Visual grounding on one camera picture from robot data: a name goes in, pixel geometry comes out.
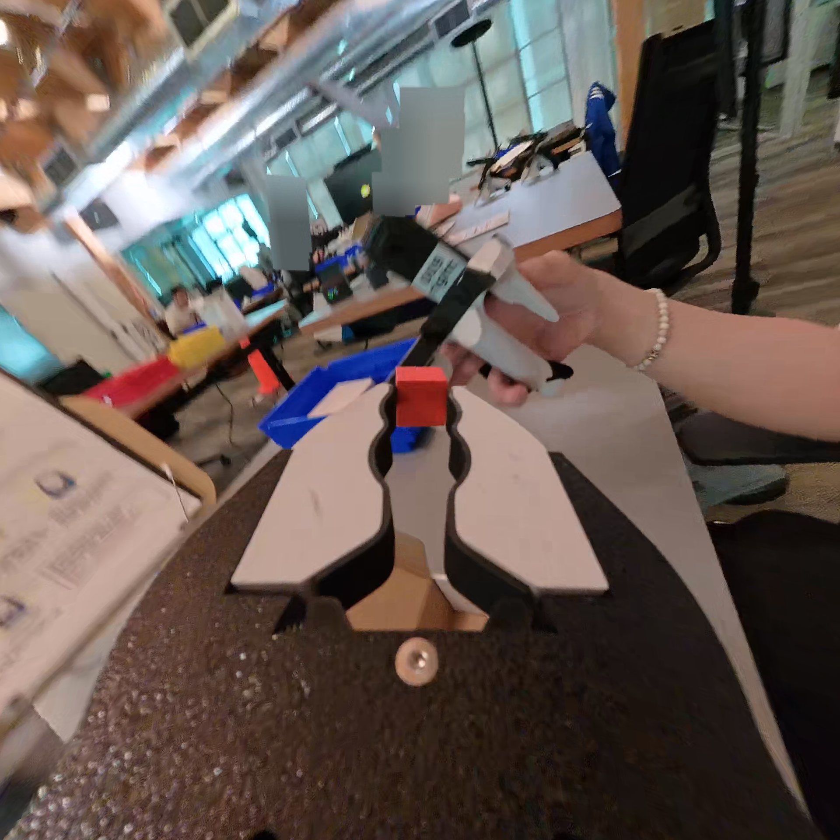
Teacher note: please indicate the instruction sheet on wooden board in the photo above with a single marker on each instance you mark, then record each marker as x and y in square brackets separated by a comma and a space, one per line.
[79, 525]

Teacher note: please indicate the black computer case with lights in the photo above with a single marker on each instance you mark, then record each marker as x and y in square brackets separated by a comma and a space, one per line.
[334, 282]

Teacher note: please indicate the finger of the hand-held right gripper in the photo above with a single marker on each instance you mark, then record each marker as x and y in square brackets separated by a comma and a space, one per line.
[453, 315]

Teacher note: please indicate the red cube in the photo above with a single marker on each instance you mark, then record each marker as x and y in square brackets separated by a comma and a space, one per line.
[421, 397]

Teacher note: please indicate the small closed white box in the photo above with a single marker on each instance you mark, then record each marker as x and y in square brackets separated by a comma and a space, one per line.
[341, 397]

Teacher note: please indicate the blue jacket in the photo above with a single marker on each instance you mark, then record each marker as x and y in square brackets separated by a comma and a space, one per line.
[602, 131]

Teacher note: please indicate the narrow grey table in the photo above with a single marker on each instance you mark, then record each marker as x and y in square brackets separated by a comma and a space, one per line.
[262, 315]

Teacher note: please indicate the red plastic bin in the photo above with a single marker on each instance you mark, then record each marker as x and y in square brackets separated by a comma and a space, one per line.
[131, 387]

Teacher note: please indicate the black tripod pole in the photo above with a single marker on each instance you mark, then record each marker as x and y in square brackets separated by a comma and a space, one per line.
[748, 197]

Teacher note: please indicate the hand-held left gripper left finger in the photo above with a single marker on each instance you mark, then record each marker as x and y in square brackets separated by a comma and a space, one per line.
[315, 518]

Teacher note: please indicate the small yellow plastic bin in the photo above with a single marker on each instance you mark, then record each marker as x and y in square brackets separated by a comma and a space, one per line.
[197, 348]

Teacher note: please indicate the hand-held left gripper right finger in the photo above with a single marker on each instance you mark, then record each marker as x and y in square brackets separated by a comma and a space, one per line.
[525, 518]

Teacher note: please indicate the black floor lamp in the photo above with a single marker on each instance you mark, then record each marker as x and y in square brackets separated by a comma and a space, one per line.
[472, 29]

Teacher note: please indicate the orange traffic cone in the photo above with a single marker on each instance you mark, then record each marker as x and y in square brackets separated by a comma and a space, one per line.
[264, 374]

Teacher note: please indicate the wide grey table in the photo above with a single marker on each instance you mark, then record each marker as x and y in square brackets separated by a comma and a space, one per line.
[558, 203]

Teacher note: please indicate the black office chair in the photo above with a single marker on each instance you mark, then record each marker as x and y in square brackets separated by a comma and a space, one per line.
[663, 164]

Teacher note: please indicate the person's right hand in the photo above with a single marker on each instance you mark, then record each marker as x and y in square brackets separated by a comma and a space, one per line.
[590, 302]

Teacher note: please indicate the blue plastic bin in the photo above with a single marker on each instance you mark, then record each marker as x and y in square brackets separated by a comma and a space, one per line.
[289, 420]

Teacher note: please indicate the white cardboard box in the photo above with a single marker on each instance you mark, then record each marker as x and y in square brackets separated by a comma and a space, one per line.
[407, 597]

